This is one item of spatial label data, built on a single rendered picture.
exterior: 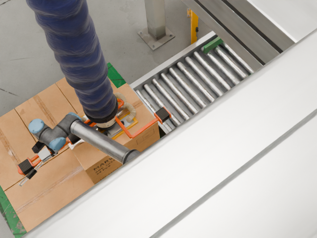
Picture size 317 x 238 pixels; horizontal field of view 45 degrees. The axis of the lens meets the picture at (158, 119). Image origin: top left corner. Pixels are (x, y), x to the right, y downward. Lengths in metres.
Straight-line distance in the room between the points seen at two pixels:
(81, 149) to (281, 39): 2.34
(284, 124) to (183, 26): 4.17
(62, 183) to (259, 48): 2.71
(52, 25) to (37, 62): 2.67
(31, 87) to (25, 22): 0.87
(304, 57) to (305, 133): 0.04
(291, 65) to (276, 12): 0.24
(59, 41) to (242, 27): 1.37
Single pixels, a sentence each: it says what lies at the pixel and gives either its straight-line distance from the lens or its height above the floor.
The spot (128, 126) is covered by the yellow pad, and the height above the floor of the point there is 0.96.
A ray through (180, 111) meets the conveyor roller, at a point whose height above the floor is 0.55.
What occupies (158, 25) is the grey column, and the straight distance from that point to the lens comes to 4.05.
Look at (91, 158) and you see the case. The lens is 2.65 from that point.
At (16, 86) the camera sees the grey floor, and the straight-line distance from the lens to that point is 4.28.
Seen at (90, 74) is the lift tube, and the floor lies 1.73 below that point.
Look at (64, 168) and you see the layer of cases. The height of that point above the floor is 0.54.
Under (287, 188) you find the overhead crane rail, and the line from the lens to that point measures 0.18.
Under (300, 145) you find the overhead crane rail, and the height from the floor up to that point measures 3.20.
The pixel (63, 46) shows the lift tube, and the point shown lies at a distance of 1.80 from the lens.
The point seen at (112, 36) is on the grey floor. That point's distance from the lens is 4.34.
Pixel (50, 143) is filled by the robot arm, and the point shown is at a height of 1.42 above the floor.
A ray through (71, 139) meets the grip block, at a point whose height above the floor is 1.09.
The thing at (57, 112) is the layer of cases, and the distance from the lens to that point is 3.33.
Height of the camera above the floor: 3.38
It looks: 64 degrees down
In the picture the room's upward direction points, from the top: 7 degrees counter-clockwise
